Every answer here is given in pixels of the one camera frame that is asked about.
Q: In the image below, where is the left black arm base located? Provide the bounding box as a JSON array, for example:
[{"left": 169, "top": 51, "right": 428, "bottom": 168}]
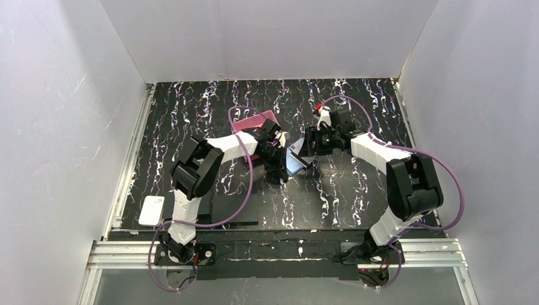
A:
[{"left": 153, "top": 243, "right": 217, "bottom": 266}]

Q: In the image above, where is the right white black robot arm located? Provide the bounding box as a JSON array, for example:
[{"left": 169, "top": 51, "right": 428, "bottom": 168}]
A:
[{"left": 290, "top": 105, "right": 443, "bottom": 262}]

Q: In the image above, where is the white rectangular device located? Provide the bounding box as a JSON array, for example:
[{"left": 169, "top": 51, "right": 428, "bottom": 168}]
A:
[{"left": 138, "top": 196, "right": 165, "bottom": 227}]

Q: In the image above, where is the aluminium front rail frame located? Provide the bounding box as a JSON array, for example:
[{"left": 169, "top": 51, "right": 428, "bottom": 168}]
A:
[{"left": 79, "top": 236, "right": 478, "bottom": 304}]

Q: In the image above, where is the aluminium left side rail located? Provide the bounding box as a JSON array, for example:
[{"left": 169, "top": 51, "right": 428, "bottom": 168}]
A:
[{"left": 101, "top": 83, "right": 156, "bottom": 241}]

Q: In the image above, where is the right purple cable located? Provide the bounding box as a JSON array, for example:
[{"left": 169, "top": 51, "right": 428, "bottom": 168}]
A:
[{"left": 315, "top": 95, "right": 465, "bottom": 290}]

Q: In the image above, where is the large black flat plate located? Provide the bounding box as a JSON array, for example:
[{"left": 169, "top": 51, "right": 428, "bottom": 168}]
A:
[{"left": 210, "top": 194, "right": 259, "bottom": 226}]

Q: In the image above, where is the small black flat plate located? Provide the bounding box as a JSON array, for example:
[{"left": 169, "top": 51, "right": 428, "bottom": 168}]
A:
[{"left": 197, "top": 196, "right": 212, "bottom": 223}]

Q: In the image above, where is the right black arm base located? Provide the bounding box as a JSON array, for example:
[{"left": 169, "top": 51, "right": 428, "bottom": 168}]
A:
[{"left": 333, "top": 241, "right": 405, "bottom": 266}]

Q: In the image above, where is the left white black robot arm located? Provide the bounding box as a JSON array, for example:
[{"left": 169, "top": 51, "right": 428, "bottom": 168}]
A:
[{"left": 158, "top": 119, "right": 289, "bottom": 264}]

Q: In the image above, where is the pink plastic tray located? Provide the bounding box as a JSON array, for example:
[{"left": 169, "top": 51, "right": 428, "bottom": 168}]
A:
[{"left": 226, "top": 111, "right": 278, "bottom": 159}]

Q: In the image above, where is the blue leather card holder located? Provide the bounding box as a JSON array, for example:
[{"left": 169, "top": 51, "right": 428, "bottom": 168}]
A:
[{"left": 286, "top": 138, "right": 315, "bottom": 177}]

